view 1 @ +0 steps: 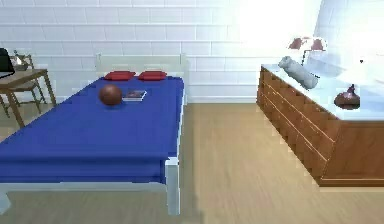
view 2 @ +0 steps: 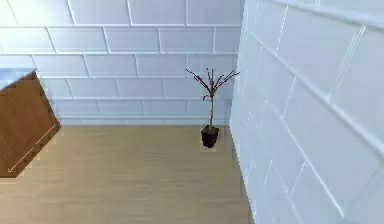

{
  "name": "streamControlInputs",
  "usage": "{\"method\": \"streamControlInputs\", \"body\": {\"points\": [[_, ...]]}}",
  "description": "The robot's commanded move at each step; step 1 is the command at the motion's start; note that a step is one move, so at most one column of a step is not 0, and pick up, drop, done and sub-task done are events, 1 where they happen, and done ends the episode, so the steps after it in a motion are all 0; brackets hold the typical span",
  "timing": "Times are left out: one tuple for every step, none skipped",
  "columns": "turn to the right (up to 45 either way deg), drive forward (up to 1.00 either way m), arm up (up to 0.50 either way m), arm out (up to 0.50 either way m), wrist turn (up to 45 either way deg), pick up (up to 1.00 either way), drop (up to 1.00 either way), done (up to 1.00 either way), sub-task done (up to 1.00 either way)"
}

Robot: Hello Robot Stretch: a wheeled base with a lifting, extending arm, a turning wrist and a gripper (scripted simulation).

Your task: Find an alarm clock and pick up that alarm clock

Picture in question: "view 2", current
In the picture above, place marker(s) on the bare plant in black pot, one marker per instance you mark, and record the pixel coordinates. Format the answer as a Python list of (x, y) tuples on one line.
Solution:
[(210, 136)]

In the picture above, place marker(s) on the brown wooden cupboard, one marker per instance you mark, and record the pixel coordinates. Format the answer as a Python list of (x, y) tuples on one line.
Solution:
[(23, 126)]

